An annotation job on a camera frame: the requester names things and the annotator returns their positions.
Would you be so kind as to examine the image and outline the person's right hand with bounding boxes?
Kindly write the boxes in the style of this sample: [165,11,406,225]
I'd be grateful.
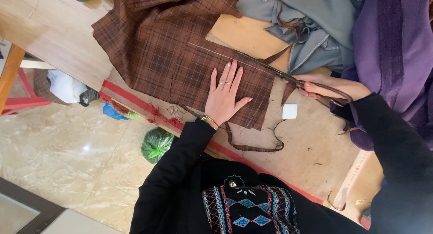
[297,74,372,101]

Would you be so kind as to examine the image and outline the person's left hand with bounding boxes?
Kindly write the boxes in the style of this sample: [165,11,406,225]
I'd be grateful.
[205,60,253,127]

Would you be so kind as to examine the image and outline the tailor scissors with handles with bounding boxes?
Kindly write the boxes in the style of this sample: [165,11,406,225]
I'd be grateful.
[233,50,353,107]

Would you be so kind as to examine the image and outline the brown plaid fabric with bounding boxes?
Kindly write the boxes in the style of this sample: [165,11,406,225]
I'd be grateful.
[91,0,276,131]

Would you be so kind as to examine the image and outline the brown plaid fabric offcut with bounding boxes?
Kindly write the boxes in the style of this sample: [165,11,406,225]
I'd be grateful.
[280,82,298,107]

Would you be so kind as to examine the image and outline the white tailor chalk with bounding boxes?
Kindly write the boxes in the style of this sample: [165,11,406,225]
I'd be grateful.
[282,103,298,120]

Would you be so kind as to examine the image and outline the grey fabric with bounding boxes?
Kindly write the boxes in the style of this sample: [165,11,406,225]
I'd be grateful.
[235,0,364,76]

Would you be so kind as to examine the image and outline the brown plaid fabric strip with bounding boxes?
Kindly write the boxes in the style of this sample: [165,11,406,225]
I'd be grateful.
[176,104,287,153]

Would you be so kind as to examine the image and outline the purple fabric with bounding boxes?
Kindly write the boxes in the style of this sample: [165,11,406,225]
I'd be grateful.
[330,0,433,152]

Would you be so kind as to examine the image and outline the person's black embroidered garment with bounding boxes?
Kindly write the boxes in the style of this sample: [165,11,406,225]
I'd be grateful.
[129,153,373,234]

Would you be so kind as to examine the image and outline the green plastic bag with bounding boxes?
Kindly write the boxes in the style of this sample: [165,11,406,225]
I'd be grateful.
[141,127,175,164]

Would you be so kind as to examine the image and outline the blue plastic bag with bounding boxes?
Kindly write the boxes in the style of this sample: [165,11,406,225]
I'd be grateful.
[102,102,130,121]

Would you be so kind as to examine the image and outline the gold bracelet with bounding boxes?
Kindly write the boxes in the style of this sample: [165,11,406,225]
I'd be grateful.
[201,115,220,129]

